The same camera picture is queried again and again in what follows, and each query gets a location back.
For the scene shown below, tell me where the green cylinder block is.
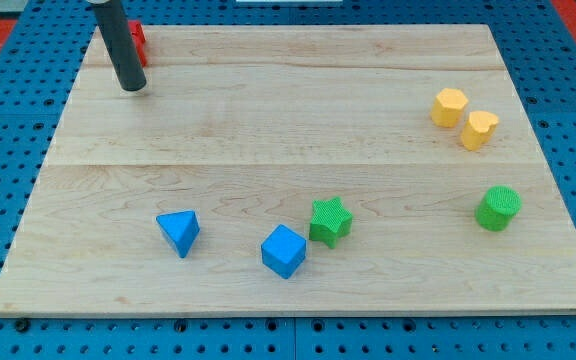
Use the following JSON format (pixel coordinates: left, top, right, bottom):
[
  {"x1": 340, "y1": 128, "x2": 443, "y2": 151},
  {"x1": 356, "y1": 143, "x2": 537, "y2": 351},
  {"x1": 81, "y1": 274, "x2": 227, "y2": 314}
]
[{"x1": 474, "y1": 185, "x2": 522, "y2": 232}]

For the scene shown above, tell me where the blue triangle block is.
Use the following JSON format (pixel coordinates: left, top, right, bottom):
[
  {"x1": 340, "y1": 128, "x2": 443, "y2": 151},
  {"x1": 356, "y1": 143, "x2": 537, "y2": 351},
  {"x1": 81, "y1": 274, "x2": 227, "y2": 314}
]
[{"x1": 156, "y1": 210, "x2": 200, "y2": 258}]

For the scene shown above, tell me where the yellow hexagon block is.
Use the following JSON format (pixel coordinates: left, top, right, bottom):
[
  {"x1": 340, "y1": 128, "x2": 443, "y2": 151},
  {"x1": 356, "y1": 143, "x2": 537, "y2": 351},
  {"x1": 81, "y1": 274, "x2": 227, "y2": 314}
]
[{"x1": 430, "y1": 88, "x2": 469, "y2": 128}]

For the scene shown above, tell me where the green star block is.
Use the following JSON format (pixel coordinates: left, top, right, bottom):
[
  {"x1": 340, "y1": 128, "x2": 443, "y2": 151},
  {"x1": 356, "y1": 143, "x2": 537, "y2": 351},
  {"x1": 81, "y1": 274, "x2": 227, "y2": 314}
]
[{"x1": 308, "y1": 197, "x2": 353, "y2": 249}]

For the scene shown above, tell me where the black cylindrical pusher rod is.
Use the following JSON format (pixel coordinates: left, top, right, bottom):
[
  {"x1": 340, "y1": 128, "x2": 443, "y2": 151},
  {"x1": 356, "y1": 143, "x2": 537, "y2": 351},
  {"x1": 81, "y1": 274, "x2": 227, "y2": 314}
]
[{"x1": 88, "y1": 0, "x2": 147, "y2": 92}]

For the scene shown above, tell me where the wooden board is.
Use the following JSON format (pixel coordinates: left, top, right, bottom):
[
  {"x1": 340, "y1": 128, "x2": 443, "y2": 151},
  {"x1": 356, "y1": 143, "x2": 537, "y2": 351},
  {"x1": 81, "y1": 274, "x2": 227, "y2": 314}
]
[{"x1": 0, "y1": 25, "x2": 576, "y2": 319}]

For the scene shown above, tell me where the yellow heart block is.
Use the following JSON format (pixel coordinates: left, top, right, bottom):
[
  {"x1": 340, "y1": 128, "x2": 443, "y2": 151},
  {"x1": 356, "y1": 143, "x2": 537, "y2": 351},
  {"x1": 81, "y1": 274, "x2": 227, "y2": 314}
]
[{"x1": 460, "y1": 111, "x2": 499, "y2": 151}]

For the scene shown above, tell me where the blue cube block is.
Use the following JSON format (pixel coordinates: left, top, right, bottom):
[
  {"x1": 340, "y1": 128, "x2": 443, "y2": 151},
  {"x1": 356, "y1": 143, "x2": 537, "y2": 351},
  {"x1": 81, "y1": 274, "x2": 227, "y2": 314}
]
[{"x1": 261, "y1": 224, "x2": 307, "y2": 279}]

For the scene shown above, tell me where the red block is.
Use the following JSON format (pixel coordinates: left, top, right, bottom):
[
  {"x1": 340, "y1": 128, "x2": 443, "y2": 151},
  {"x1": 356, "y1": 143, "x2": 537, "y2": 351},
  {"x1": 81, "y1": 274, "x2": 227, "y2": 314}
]
[{"x1": 128, "y1": 20, "x2": 147, "y2": 67}]

